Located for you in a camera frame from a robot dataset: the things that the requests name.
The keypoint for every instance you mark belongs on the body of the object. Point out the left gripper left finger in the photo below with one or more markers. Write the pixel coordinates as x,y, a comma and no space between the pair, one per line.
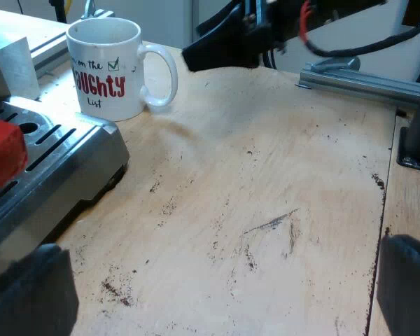
28,297

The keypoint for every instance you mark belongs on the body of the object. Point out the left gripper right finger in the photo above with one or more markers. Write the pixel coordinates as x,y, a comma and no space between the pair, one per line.
406,290

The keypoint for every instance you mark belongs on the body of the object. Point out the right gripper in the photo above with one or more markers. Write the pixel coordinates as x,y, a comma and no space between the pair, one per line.
269,24

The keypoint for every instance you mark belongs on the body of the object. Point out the white mug with red print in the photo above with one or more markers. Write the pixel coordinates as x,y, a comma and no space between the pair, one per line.
105,73

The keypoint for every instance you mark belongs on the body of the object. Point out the steel espresso machine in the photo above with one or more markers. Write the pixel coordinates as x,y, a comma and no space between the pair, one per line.
59,164

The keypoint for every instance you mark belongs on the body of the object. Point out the metal block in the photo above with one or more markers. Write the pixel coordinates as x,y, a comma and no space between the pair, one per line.
17,70

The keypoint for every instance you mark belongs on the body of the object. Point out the aluminium rail with grey bracket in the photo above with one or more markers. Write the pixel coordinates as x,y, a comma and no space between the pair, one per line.
360,84

